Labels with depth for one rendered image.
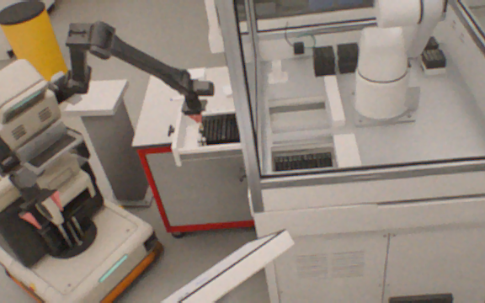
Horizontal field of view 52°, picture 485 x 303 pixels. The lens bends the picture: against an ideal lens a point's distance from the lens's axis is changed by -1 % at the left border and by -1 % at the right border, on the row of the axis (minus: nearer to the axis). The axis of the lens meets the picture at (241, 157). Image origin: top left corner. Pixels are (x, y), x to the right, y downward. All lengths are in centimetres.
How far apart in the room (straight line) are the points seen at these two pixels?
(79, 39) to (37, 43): 285
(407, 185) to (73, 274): 168
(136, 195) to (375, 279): 168
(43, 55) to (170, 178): 233
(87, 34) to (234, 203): 133
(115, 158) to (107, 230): 48
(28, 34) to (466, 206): 363
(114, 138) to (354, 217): 159
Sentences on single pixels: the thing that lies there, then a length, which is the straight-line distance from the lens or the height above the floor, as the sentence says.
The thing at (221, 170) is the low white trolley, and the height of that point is 53.
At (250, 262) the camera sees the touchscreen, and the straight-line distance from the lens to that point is 130.
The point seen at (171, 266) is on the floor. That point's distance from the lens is 286.
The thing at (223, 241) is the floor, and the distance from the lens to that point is 289.
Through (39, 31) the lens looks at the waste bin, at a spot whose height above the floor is 50.
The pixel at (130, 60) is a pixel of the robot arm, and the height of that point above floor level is 139.
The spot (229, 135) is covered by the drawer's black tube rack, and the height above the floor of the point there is 89.
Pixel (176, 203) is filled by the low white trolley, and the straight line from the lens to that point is 271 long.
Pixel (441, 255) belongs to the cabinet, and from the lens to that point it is 207.
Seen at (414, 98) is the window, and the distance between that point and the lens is 150.
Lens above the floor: 223
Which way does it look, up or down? 42 degrees down
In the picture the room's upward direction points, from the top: 10 degrees counter-clockwise
